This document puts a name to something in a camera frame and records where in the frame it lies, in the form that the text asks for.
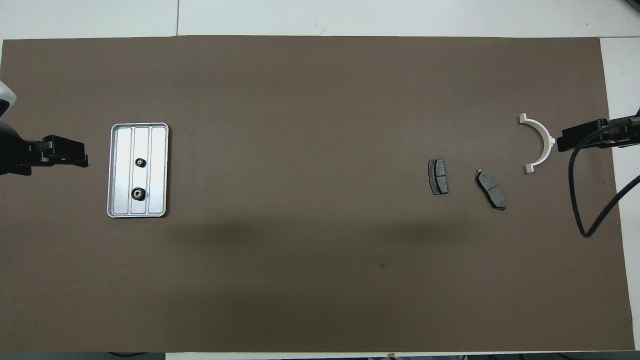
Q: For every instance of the brown table mat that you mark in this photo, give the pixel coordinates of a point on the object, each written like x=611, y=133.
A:
x=320, y=100

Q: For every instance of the small dark grey brake pad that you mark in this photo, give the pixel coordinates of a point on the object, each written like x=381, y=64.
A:
x=438, y=175

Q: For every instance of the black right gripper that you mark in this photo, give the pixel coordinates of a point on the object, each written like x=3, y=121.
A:
x=627, y=140

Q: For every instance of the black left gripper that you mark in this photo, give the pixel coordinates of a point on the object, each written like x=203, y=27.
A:
x=12, y=155

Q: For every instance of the silver metal tray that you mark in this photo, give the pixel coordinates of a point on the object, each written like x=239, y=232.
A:
x=122, y=170

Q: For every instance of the large black bearing gear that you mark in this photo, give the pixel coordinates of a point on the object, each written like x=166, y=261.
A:
x=138, y=194

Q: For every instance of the small black bearing gear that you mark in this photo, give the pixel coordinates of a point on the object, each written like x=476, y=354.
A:
x=140, y=162

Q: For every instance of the large dark grey brake pad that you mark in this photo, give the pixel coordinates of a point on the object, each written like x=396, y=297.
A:
x=491, y=189

